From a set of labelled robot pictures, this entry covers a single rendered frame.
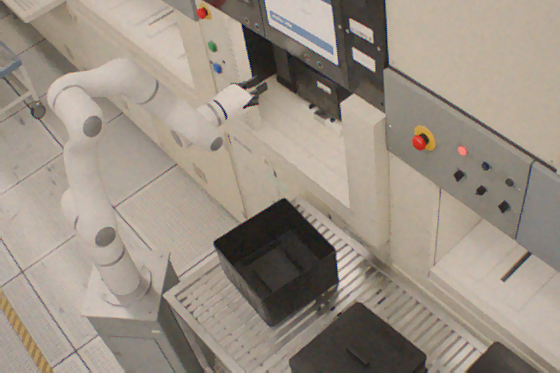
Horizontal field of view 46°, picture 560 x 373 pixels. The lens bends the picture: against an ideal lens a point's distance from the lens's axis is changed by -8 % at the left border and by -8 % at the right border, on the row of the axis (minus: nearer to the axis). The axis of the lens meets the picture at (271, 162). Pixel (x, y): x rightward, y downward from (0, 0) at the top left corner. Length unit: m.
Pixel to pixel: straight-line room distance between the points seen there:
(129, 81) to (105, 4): 1.69
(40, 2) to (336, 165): 2.11
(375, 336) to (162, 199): 1.87
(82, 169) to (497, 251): 1.25
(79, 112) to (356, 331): 0.98
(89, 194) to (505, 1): 1.24
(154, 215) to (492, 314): 2.02
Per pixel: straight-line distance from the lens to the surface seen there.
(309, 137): 2.49
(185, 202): 3.55
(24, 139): 4.31
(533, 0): 1.27
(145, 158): 3.83
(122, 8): 3.45
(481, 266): 2.12
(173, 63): 2.97
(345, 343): 2.00
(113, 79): 1.84
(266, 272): 2.27
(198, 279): 2.32
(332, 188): 2.32
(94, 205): 1.99
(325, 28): 1.78
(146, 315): 2.28
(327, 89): 2.35
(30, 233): 3.76
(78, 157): 1.90
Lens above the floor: 2.63
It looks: 47 degrees down
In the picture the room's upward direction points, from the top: 12 degrees counter-clockwise
